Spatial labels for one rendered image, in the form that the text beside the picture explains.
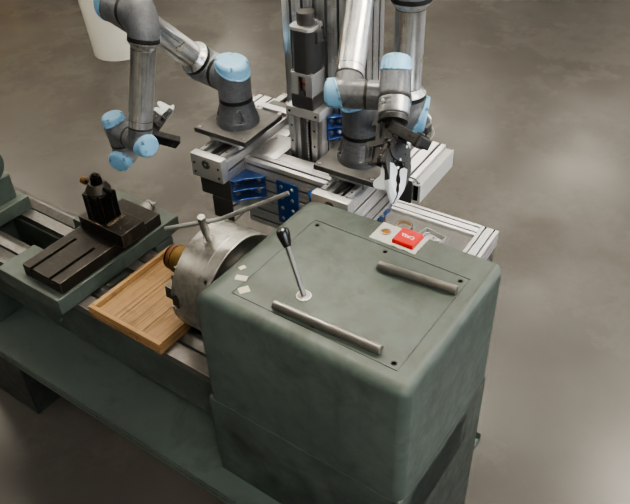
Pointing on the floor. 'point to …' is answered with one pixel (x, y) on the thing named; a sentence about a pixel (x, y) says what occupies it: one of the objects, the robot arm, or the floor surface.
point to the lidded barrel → (104, 35)
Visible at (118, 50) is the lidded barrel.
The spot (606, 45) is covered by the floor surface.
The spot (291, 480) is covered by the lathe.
